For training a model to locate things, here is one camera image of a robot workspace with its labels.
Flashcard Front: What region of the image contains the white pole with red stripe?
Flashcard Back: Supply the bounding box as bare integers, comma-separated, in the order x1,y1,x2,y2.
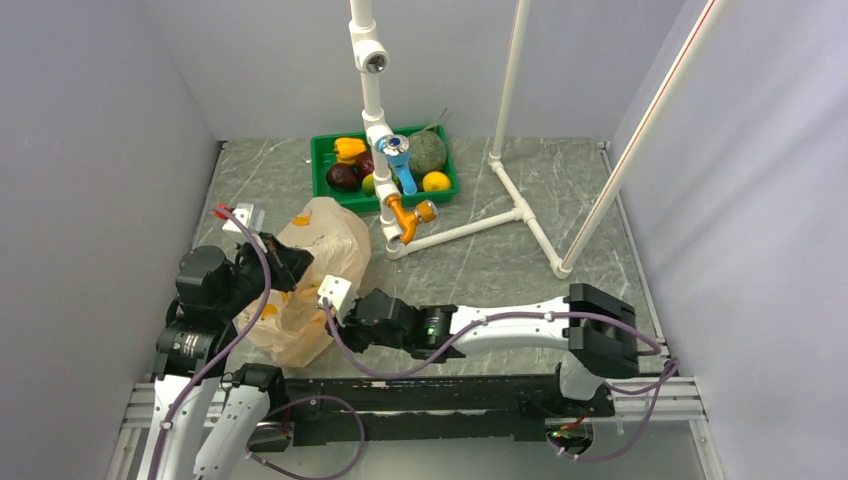
558,0,732,278

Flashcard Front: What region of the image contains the translucent orange plastic bag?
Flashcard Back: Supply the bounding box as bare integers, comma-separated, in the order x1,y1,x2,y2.
237,197,372,368

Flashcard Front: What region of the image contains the green fake melon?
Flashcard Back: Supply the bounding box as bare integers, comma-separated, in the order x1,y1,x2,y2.
408,130,447,177

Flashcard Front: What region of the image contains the green plastic tray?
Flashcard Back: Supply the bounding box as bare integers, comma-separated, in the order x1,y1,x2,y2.
310,125,462,215

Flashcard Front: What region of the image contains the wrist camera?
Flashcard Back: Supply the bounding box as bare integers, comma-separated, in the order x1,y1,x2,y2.
317,275,357,320
213,203,265,244

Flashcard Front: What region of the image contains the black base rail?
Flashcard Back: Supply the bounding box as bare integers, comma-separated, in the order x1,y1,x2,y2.
265,374,615,446

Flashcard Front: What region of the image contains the green fake fruit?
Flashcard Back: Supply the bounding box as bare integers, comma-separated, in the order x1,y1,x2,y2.
361,174,376,197

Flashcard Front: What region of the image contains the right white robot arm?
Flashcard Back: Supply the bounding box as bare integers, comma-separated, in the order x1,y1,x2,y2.
327,283,640,415

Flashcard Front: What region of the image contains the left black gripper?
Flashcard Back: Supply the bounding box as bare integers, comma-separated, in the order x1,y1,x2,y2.
217,230,317,317

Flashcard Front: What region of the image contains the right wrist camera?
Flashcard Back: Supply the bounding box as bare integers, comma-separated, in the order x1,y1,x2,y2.
317,275,357,320

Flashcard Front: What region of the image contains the yellow fake lemon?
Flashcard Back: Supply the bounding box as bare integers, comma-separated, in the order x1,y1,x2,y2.
421,171,452,193

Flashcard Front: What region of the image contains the dark red fake apple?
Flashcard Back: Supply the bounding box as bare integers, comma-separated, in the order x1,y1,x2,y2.
325,162,361,192

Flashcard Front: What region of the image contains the yellow fake bell pepper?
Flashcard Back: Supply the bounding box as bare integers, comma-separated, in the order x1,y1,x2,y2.
333,137,368,165

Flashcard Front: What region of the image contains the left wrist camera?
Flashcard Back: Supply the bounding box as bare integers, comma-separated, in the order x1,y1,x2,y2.
213,203,265,244

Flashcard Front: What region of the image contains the white PVC pipe frame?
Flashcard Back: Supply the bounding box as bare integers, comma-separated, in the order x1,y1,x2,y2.
348,1,565,279

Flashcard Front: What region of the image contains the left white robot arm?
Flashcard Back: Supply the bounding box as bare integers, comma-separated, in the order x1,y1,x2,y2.
138,233,314,479

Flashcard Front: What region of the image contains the dark red fruit in tray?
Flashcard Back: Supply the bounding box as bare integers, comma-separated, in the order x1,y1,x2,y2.
356,151,374,180

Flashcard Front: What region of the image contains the blue tap handle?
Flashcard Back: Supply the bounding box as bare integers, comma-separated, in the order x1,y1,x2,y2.
377,134,418,195

